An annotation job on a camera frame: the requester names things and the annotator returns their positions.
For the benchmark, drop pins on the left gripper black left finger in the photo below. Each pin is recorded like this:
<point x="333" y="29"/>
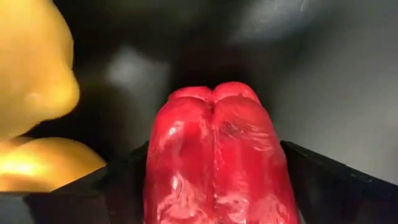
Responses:
<point x="77" y="199"/>

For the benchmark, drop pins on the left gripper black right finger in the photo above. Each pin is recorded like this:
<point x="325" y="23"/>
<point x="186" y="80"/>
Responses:
<point x="342" y="199"/>

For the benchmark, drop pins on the red bell pepper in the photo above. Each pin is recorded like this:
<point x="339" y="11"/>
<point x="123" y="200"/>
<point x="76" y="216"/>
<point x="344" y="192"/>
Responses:
<point x="217" y="161"/>

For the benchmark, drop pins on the yellow bell pepper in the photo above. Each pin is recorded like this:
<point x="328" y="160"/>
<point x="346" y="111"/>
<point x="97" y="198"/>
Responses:
<point x="43" y="165"/>
<point x="31" y="68"/>

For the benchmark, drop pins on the black table mat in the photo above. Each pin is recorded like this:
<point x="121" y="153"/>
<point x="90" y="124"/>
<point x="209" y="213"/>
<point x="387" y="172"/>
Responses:
<point x="342" y="93"/>

